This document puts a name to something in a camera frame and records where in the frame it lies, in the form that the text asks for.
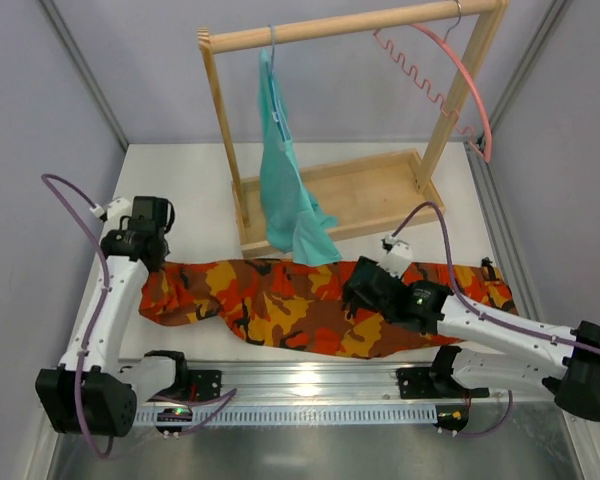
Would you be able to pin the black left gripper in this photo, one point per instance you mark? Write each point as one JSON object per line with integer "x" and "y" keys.
{"x": 156, "y": 251}

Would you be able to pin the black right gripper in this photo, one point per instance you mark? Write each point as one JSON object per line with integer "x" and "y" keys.
{"x": 362, "y": 288}

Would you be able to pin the orange camouflage trousers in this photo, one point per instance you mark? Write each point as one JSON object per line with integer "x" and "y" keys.
{"x": 276, "y": 303}

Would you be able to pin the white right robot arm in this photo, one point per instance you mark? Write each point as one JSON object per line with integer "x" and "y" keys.
{"x": 549, "y": 360}

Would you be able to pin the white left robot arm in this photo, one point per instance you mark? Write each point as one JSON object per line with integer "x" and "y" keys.
{"x": 89, "y": 390}

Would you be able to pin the right controller board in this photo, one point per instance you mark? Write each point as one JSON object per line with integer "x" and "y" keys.
{"x": 452, "y": 421}

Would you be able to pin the controller board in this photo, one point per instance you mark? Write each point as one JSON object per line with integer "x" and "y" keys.
{"x": 452, "y": 421}
{"x": 173, "y": 420}

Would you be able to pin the wooden clothes rack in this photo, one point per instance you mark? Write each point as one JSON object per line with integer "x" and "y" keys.
{"x": 368, "y": 195}

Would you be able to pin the teal t-shirt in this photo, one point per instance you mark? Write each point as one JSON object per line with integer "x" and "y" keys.
{"x": 295, "y": 222}

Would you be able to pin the left controller board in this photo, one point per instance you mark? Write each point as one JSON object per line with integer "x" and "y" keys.
{"x": 173, "y": 420}

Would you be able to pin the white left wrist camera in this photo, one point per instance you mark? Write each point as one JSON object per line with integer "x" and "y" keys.
{"x": 117, "y": 207}

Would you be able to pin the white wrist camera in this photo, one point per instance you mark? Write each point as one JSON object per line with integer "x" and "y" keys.
{"x": 117, "y": 207}
{"x": 398, "y": 257}

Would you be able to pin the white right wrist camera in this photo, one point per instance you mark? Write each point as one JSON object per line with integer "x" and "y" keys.
{"x": 398, "y": 257}

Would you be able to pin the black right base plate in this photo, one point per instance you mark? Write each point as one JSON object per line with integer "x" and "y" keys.
{"x": 416, "y": 383}

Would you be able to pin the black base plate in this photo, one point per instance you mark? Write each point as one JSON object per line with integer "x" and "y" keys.
{"x": 202, "y": 385}
{"x": 416, "y": 383}

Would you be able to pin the slotted cable duct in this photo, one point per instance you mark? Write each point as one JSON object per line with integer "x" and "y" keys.
{"x": 299, "y": 415}

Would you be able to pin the aluminium front rail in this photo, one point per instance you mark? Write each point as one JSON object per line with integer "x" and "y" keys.
{"x": 321, "y": 379}

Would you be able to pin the aluminium rail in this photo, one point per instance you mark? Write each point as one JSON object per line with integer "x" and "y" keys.
{"x": 321, "y": 379}
{"x": 500, "y": 233}

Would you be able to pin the aluminium right side rail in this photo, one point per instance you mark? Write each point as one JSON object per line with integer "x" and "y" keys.
{"x": 500, "y": 233}

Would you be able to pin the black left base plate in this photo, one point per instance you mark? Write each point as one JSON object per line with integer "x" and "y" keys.
{"x": 202, "y": 385}

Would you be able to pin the blue wire hanger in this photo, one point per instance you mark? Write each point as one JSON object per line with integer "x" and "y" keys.
{"x": 277, "y": 105}

